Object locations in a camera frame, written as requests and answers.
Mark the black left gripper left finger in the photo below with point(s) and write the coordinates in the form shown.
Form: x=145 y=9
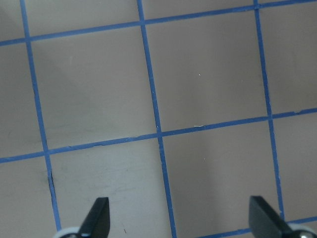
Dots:
x=96 y=223

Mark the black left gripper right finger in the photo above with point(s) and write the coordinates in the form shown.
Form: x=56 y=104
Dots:
x=264 y=222

